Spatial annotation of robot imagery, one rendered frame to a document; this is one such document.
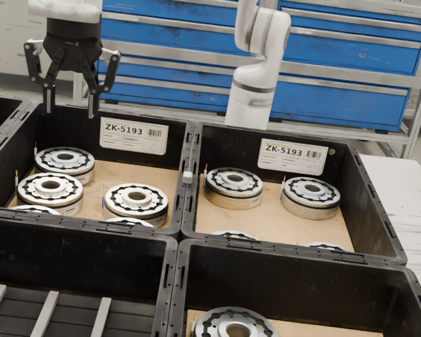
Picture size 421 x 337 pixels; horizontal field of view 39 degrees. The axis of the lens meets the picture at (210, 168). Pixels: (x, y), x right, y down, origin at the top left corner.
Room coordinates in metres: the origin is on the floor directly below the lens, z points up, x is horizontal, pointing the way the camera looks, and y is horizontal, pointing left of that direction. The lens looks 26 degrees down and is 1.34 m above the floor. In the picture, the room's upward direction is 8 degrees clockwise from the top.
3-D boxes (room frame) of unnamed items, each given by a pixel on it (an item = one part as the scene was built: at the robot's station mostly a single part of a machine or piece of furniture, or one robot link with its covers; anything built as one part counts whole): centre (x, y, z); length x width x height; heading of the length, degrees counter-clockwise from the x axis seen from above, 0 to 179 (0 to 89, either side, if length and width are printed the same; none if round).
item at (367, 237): (0.85, -0.12, 0.87); 0.40 x 0.30 x 0.11; 2
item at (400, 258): (0.85, -0.12, 0.92); 0.40 x 0.30 x 0.02; 2
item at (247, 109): (1.22, -0.06, 0.87); 0.09 x 0.09 x 0.17; 0
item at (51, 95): (0.83, 0.25, 1.01); 0.02 x 0.01 x 0.04; 2
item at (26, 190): (0.83, 0.25, 0.86); 0.10 x 0.10 x 0.01
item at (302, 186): (0.96, -0.19, 0.86); 0.05 x 0.05 x 0.01
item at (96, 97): (0.83, 0.18, 1.02); 0.03 x 0.01 x 0.05; 92
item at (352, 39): (2.80, -0.55, 0.60); 0.72 x 0.03 x 0.56; 96
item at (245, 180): (0.96, -0.05, 0.86); 0.05 x 0.05 x 0.01
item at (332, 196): (0.96, -0.19, 0.86); 0.10 x 0.10 x 0.01
